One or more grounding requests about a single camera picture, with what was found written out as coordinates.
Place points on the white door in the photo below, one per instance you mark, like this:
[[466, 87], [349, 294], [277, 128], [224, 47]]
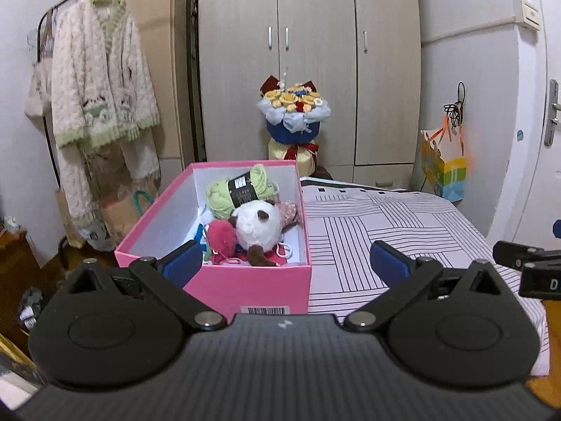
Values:
[[534, 184]]

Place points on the pink cardboard box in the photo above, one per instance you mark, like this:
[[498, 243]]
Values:
[[263, 289]]

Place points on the red envelope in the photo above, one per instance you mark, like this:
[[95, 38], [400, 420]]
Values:
[[289, 262]]

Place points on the wooden board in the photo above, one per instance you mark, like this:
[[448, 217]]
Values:
[[162, 52]]

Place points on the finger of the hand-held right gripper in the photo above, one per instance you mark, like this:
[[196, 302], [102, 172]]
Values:
[[517, 254], [557, 229]]

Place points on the cream and green cardigan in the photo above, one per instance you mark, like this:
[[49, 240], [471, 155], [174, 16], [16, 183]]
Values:
[[101, 96]]

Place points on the striped sheet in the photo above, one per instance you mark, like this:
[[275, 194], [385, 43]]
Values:
[[372, 215]]

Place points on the dark stool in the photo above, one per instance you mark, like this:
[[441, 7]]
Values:
[[324, 172]]

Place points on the red plush toy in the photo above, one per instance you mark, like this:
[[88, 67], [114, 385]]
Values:
[[221, 239]]

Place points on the beige wardrobe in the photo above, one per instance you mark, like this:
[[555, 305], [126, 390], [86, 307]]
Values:
[[315, 30]]

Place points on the white tote bag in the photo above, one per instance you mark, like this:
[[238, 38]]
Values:
[[37, 96]]

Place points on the colourful paper bag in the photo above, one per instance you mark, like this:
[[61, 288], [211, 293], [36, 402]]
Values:
[[451, 180]]

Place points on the flower bouquet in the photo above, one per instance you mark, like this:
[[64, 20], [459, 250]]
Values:
[[293, 131]]

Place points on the green yarn ball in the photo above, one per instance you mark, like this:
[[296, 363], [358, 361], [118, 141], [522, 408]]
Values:
[[219, 197]]

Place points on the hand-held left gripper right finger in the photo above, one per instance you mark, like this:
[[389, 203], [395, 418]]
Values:
[[390, 263]]

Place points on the pink floral cloth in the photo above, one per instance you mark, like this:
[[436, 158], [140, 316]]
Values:
[[289, 212]]

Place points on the brown paper bag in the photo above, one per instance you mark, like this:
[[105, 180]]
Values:
[[118, 219]]

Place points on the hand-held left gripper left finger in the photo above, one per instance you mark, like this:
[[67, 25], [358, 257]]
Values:
[[184, 263]]

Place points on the panda plush toy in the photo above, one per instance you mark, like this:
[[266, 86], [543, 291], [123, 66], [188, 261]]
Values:
[[258, 228]]

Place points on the beige wall box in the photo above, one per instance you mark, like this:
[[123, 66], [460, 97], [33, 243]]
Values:
[[526, 13]]

